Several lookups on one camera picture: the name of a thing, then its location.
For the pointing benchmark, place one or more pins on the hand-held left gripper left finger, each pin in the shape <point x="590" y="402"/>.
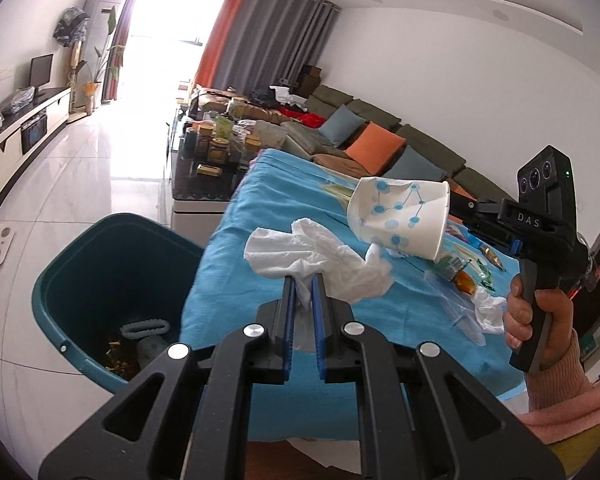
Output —
<point x="290" y="330"/>

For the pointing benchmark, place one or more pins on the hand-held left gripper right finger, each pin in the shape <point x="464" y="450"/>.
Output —
<point x="321" y="330"/>

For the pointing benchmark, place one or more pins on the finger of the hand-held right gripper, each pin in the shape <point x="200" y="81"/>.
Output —
<point x="472" y="204"/>
<point x="490" y="230"/>

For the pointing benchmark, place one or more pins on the clear green-edged wrapper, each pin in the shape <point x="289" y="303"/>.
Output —
<point x="450" y="266"/>

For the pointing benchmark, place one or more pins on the orange peel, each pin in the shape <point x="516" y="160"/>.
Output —
<point x="465" y="281"/>

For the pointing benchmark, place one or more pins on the crushed blue-dotted paper cup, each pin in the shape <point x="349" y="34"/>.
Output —
<point x="405" y="220"/>

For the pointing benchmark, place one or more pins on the white tissue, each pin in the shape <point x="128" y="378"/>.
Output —
<point x="330" y="255"/>
<point x="487" y="312"/>

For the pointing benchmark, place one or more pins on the white foam fruit net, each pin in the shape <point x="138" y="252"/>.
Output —
<point x="145" y="329"/>

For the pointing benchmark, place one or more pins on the teal plastic bin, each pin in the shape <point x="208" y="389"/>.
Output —
<point x="95" y="260"/>

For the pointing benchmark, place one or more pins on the person's right forearm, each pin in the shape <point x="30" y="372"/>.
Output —
<point x="570" y="400"/>

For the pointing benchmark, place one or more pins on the person's right hand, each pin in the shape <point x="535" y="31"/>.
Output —
<point x="517" y="315"/>

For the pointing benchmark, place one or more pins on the orange throw cushion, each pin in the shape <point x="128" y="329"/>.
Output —
<point x="455" y="188"/>
<point x="375" y="142"/>

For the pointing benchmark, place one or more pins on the gold snack packet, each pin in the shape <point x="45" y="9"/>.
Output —
<point x="492" y="257"/>

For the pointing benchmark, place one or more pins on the blue throw cushion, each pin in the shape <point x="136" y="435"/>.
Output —
<point x="417" y="165"/>
<point x="342" y="127"/>

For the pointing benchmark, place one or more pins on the clear plastic wrapper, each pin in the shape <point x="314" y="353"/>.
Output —
<point x="455" y="312"/>

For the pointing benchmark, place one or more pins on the blue printed blanket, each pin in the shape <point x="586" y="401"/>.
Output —
<point x="280" y="195"/>

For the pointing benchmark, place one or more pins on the green and brown sofa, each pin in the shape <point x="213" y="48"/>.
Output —
<point x="365" y="110"/>

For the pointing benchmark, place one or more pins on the glass-topped coffee table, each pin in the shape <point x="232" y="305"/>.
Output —
<point x="200" y="207"/>

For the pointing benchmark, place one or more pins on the red cloth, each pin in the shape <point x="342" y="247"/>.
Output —
<point x="310" y="120"/>

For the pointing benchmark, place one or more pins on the cluster of jars and boxes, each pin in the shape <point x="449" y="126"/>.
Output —
<point x="215" y="145"/>

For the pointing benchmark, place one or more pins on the stacked brown boxes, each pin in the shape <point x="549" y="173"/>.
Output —
<point x="307" y="80"/>

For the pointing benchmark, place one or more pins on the pile of clothes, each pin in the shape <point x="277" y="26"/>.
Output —
<point x="275" y="95"/>

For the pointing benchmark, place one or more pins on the person's yellow clothing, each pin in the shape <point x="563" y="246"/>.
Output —
<point x="590" y="460"/>

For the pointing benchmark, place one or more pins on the orange and grey curtain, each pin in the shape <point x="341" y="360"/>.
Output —
<point x="280" y="35"/>

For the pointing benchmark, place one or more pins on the striped brown curtain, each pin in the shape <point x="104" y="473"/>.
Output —
<point x="114" y="80"/>

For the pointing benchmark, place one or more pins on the large-leaf potted plant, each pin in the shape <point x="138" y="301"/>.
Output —
<point x="91" y="96"/>

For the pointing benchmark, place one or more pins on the white black-topped TV cabinet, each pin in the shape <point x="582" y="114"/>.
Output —
<point x="10" y="140"/>

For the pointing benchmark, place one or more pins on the clear plastic bag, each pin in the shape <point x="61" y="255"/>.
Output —
<point x="19" y="100"/>

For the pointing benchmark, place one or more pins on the black monitor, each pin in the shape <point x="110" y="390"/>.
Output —
<point x="41" y="70"/>

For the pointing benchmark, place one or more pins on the white standing air conditioner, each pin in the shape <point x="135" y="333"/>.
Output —
<point x="105" y="10"/>

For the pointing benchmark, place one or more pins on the covered standing fan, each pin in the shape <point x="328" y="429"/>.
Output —
<point x="72" y="25"/>

